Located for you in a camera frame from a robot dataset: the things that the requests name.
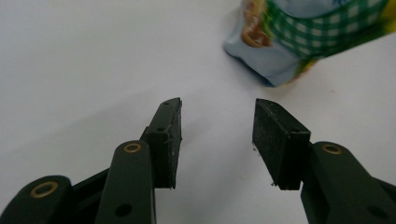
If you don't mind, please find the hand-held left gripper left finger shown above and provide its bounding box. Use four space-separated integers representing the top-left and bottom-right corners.
94 97 183 224

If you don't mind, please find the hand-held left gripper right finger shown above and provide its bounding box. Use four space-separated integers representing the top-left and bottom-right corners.
251 98 396 224

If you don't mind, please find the yellow green checked spout pouch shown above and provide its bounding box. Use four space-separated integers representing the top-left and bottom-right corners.
222 0 396 88

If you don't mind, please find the white table sheet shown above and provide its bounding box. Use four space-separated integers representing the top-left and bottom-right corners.
0 0 396 224

